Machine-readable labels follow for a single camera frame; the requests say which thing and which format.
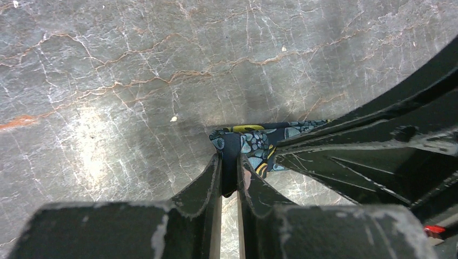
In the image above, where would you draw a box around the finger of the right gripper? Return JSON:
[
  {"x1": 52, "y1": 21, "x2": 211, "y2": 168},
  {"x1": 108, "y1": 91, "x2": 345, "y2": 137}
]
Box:
[
  {"x1": 275, "y1": 125, "x2": 457, "y2": 208},
  {"x1": 279, "y1": 38, "x2": 457, "y2": 147}
]

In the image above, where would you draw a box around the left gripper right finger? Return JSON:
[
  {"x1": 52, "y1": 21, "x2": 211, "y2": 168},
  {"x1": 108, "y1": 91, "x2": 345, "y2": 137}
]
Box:
[{"x1": 237, "y1": 154, "x2": 296, "y2": 258}]

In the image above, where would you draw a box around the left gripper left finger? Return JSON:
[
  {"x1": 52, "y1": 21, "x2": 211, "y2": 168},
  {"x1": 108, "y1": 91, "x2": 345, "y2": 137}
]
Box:
[{"x1": 170, "y1": 154, "x2": 222, "y2": 258}]

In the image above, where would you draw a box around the blue yellow patterned tie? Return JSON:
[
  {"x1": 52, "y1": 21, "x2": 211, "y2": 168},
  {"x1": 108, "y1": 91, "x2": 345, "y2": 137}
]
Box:
[{"x1": 209, "y1": 120, "x2": 330, "y2": 197}]

